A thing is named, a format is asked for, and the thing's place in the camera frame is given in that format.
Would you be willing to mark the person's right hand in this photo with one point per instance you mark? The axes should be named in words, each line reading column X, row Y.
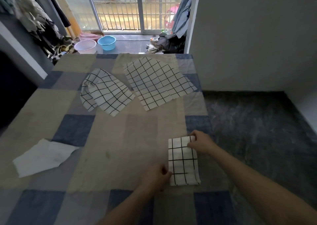
column 201, row 143

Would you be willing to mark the person's left hand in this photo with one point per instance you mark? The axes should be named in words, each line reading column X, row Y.
column 154, row 176

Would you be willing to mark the white black-grid cloth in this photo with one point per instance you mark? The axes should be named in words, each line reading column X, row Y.
column 109, row 93
column 156, row 83
column 183, row 163

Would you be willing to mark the plain white cloth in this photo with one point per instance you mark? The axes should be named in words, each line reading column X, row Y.
column 42, row 158

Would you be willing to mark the person's left forearm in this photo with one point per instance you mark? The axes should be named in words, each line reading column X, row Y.
column 126, row 207

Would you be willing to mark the person's right forearm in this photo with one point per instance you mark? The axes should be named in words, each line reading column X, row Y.
column 260, row 187

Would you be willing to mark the blue beige patchwork tablecloth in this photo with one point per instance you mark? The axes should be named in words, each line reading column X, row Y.
column 111, row 138

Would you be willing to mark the dark clothes heap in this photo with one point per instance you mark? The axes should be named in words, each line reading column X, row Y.
column 171, row 44

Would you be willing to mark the blue-grey hanging garment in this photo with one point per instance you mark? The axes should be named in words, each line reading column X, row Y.
column 182, row 16

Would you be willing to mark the pink red vehicle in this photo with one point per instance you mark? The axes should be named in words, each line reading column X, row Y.
column 172, row 15

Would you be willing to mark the blue plastic basin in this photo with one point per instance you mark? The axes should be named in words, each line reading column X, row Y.
column 107, row 43

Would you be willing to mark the pale pink plastic basin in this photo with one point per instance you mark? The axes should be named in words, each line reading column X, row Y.
column 85, row 47

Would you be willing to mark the glass sliding door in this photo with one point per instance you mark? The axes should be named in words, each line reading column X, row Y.
column 140, row 9

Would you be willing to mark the metal security grille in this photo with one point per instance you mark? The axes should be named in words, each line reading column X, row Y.
column 119, row 12

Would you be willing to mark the bright pink plastic basin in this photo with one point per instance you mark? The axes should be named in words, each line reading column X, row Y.
column 88, row 36

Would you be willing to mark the pile of shoes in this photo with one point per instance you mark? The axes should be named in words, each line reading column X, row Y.
column 62, row 50

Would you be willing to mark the beige curtain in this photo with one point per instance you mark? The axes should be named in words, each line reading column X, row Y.
column 69, row 16

